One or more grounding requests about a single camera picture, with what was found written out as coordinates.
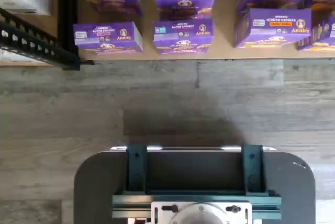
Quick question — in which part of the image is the black perforated diagonal brace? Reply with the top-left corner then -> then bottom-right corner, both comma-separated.
0,6 -> 81,72

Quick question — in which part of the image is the teal aluminium frame bar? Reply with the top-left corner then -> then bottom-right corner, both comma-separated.
240,144 -> 268,194
126,144 -> 149,194

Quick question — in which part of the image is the white metal mounting plate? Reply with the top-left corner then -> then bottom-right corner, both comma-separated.
151,200 -> 253,224

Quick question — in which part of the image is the tan wooden shelf board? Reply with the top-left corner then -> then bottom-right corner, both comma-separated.
75,0 -> 335,61

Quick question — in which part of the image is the grey mobile robot base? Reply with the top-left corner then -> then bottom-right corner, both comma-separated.
73,145 -> 316,224

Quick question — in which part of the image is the grey round robot arm base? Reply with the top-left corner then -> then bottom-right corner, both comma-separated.
169,204 -> 231,224

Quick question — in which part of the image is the white light strip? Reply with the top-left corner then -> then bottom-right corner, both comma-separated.
109,145 -> 276,152

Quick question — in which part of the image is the black shelf upright post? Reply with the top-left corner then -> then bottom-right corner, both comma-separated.
58,0 -> 80,61

